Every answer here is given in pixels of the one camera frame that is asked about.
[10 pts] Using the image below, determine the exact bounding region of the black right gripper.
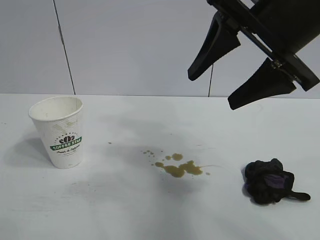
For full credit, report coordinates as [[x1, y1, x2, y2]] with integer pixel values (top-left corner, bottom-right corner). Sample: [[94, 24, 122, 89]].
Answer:
[[187, 0, 320, 111]]

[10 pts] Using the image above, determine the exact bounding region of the white paper coffee cup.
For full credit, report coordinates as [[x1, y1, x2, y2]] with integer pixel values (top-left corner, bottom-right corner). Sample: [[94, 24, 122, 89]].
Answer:
[[27, 96, 84, 170]]

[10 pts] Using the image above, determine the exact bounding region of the black and purple rag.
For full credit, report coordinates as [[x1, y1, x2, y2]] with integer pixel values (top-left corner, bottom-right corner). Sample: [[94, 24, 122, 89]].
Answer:
[[241, 157, 312, 206]]

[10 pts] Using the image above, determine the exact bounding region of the small brown coffee puddle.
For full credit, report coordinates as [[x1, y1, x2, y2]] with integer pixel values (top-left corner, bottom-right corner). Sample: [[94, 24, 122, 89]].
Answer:
[[164, 152, 184, 162]]

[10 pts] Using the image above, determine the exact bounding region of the large brown coffee puddle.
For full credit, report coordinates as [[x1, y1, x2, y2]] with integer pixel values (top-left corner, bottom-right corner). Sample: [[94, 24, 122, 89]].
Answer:
[[154, 159, 204, 179]]

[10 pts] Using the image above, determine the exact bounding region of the thin black wall cable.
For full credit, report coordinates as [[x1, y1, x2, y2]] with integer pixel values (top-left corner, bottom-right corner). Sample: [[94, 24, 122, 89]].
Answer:
[[52, 0, 77, 96], [207, 63, 215, 98]]

